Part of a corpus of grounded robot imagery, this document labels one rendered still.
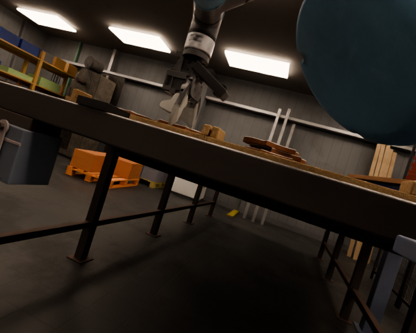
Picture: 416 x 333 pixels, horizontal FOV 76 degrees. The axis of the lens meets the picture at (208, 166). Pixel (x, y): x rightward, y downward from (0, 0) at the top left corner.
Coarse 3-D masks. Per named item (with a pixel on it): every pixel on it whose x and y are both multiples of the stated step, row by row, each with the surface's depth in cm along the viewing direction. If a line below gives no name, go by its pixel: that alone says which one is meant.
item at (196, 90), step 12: (180, 60) 70; (192, 60) 69; (204, 60) 69; (168, 72) 69; (180, 72) 68; (192, 72) 69; (168, 84) 69; (180, 84) 68; (192, 84) 66; (192, 96) 68
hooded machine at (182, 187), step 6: (174, 180) 570; (180, 180) 568; (186, 180) 565; (174, 186) 569; (180, 186) 567; (186, 186) 565; (192, 186) 562; (174, 192) 573; (180, 192) 566; (186, 192) 564; (192, 192) 562; (204, 192) 601; (186, 198) 568; (192, 198) 565
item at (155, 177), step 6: (144, 168) 575; (150, 168) 572; (144, 174) 574; (150, 174) 571; (156, 174) 567; (162, 174) 597; (132, 180) 579; (144, 180) 631; (150, 180) 571; (156, 180) 576; (162, 180) 608; (150, 186) 568; (156, 186) 593; (162, 186) 622
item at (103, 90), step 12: (96, 60) 629; (84, 72) 618; (96, 72) 643; (72, 84) 628; (84, 84) 610; (96, 84) 601; (108, 84) 627; (120, 84) 671; (96, 96) 608; (108, 96) 639; (72, 144) 609; (84, 144) 610; (96, 144) 644; (72, 156) 605
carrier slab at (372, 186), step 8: (224, 144) 57; (232, 144) 56; (248, 152) 55; (256, 152) 55; (272, 160) 53; (280, 160) 53; (288, 160) 53; (304, 168) 51; (312, 168) 51; (320, 168) 51; (328, 176) 50; (336, 176) 50; (344, 176) 49; (360, 184) 48; (368, 184) 48; (376, 184) 48; (384, 192) 47; (392, 192) 47; (400, 192) 46; (408, 200) 46
